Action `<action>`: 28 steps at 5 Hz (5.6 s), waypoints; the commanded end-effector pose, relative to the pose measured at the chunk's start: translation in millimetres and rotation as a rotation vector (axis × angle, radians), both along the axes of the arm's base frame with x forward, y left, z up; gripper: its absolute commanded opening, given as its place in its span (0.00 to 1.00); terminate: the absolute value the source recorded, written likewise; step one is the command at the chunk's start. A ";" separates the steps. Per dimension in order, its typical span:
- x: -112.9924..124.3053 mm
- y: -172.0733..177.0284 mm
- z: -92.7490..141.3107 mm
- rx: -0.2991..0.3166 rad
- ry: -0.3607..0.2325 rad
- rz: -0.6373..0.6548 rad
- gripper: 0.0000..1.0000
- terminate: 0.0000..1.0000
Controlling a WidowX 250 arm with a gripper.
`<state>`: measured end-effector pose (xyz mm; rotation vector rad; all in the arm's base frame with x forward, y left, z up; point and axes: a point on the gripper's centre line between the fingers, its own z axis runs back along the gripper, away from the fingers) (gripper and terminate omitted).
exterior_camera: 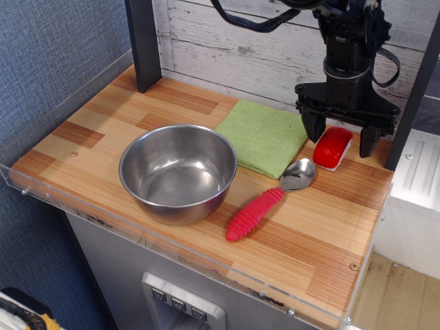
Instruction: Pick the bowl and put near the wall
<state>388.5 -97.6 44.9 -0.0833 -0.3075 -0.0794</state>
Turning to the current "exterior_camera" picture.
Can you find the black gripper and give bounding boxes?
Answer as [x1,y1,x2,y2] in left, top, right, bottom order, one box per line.
[295,73,400,158]

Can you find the stainless steel bowl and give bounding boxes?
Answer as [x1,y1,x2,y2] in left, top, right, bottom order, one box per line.
[119,124,238,226]

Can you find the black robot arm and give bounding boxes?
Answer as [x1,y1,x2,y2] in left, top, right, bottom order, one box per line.
[286,1,400,158]

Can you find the red and white toy sushi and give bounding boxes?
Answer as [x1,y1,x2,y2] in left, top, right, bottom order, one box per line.
[313,127,353,171]

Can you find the green folded cloth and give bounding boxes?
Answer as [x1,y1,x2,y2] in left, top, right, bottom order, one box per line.
[216,100,307,179]

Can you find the white toy appliance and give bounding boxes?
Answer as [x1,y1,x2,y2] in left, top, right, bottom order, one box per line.
[373,129,439,278]

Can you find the silver dispenser button panel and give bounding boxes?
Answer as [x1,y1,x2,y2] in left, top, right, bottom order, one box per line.
[142,272,226,329]

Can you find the grey toy fridge cabinet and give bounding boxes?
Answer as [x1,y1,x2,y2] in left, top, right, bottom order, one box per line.
[64,210,331,330]

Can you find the black and yellow object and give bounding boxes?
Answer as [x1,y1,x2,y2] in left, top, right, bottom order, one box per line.
[1,287,62,329]

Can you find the red handled metal spoon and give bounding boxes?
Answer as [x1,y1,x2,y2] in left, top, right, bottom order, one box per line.
[225,158,316,242]

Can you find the dark grey right post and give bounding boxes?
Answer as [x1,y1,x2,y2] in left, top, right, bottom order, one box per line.
[384,1,439,170]

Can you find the dark grey post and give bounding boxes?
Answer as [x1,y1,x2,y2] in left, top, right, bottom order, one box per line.
[124,0,162,93]
[384,1,439,170]

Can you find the black braided cable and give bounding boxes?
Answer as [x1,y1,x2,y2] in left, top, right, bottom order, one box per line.
[210,0,302,34]

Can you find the dark grey left post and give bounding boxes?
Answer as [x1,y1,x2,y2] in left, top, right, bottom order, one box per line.
[124,0,162,93]

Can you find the clear acrylic guard rail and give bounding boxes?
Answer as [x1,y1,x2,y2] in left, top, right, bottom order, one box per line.
[0,47,394,330]

